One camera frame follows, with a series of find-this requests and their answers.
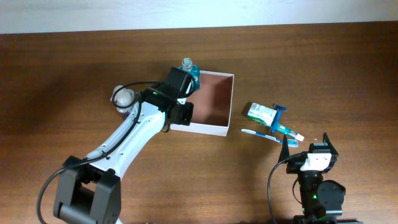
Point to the blue white toothbrush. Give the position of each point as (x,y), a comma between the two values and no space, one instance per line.
(290,142)

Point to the blue disposable razor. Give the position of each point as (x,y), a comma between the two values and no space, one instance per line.
(279,109)

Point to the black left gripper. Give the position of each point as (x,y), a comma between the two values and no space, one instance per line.
(188,116)

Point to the green toothpaste tube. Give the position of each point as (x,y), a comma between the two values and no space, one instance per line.
(284,130)

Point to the green white soap packet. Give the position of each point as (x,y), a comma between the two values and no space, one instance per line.
(261,114)

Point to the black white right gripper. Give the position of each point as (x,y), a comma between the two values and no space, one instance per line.
(295,163)

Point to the white square cardboard box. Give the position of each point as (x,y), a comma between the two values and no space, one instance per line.
(212,105)

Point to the teal mouthwash bottle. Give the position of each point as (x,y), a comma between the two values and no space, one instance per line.
(193,70)

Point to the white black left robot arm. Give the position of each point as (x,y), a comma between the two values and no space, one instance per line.
(89,189)

